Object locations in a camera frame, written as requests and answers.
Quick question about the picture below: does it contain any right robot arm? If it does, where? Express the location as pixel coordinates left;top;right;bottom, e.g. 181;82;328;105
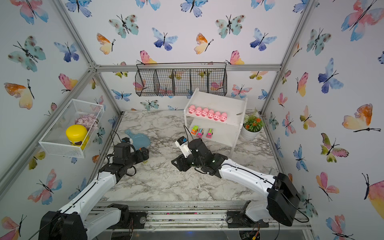
172;137;300;227

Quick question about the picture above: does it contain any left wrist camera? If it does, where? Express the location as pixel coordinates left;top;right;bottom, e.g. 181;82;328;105
121;137;132;145

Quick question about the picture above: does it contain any pink pig toy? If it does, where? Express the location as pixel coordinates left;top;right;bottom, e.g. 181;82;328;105
213;112;221;121
188;105;196;114
207;110;215;119
201;108;209;117
195;107;203;117

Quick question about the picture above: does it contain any black wire wall basket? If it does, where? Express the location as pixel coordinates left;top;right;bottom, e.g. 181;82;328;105
134;62;228;97

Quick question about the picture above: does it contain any white mesh wall basket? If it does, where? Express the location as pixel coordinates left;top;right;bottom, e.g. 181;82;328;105
39;99;105;158

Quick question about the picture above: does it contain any teal plastic paddle plate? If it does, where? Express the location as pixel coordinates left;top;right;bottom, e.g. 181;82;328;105
125;130;151;150

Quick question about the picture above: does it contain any orange green toy car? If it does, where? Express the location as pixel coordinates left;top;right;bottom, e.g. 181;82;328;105
191;126;199;135

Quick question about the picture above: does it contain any potted plant with flowers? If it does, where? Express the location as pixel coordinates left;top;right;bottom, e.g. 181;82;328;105
241;111;265;141

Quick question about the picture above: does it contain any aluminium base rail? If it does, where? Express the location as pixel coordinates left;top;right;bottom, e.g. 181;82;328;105
84;201;312;240

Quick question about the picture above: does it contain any yellow lidded jar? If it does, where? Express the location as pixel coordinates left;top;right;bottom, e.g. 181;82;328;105
66;125;89;150

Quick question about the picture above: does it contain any pink toy car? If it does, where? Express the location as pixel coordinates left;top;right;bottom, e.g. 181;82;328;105
206;128;213;139

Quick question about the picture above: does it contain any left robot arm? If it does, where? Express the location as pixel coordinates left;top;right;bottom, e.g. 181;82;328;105
38;143;149;240

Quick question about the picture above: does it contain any white two-tier shelf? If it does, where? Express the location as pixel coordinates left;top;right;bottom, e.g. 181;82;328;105
184;88;248;151

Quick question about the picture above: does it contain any pink round chips pile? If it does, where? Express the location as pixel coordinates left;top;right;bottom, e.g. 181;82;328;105
75;114;99;131

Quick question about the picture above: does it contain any pink teal toy bus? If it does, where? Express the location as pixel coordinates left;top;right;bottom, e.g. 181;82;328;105
197;128;204;138

